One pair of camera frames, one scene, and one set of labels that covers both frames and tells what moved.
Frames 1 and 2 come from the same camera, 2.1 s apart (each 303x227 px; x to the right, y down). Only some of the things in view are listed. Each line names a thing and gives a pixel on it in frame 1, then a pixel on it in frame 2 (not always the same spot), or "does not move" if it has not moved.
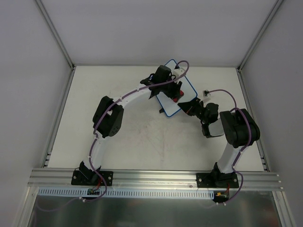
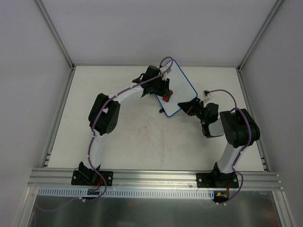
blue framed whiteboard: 170,107 does not move
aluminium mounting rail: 155,178 does not move
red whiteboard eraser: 175,100 to 166,99
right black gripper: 193,108 does not move
